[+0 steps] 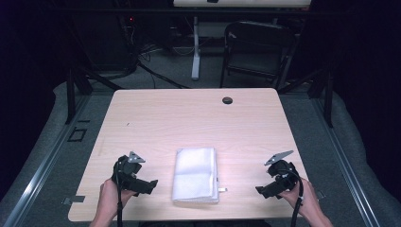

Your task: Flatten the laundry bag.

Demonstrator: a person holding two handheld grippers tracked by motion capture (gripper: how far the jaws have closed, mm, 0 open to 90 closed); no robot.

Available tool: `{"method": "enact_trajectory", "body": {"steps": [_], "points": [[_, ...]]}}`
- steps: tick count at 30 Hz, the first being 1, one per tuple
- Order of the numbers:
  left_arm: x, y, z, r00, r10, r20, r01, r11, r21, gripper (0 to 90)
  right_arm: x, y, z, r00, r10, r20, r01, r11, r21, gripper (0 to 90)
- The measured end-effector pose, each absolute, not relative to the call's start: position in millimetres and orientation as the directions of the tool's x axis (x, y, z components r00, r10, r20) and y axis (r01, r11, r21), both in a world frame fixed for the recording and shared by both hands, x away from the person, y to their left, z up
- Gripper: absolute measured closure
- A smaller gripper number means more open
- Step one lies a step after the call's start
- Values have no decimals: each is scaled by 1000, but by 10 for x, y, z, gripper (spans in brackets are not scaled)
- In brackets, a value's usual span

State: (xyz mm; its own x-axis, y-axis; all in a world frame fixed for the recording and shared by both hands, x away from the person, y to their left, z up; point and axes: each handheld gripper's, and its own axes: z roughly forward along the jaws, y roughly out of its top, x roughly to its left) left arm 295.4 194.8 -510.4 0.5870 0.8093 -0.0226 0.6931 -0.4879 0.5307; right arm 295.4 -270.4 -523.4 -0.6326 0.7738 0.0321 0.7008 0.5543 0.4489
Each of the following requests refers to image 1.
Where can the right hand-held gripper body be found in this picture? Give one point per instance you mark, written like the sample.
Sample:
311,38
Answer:
285,175

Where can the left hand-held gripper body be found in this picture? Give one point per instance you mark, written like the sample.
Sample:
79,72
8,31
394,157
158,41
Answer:
126,171

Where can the white mesh zipper bag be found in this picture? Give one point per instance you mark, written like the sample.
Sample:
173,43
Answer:
195,175

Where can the person's left hand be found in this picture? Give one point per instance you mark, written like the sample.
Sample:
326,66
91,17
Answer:
110,198

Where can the person's right hand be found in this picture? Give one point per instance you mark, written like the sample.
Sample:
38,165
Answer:
307,198

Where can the grey tape tab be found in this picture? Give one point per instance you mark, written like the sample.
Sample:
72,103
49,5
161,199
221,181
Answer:
74,199

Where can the black tape square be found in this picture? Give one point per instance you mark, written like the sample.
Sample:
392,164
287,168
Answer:
70,138

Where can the black tape strip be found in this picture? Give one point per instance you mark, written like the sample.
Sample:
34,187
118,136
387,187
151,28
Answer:
83,121

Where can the black metal stand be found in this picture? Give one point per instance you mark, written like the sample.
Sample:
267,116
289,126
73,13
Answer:
71,94
327,101

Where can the black cabinet with red light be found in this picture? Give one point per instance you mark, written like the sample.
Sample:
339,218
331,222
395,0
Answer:
104,41

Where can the white desk leg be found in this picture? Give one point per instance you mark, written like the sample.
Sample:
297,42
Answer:
196,56

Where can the black folding chair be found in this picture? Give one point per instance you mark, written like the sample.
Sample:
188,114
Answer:
258,41

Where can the black horizontal bar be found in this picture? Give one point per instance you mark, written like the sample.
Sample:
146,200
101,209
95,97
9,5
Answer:
157,11

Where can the grey metal floor rail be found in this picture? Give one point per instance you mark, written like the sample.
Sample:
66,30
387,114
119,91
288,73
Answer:
346,164
41,176

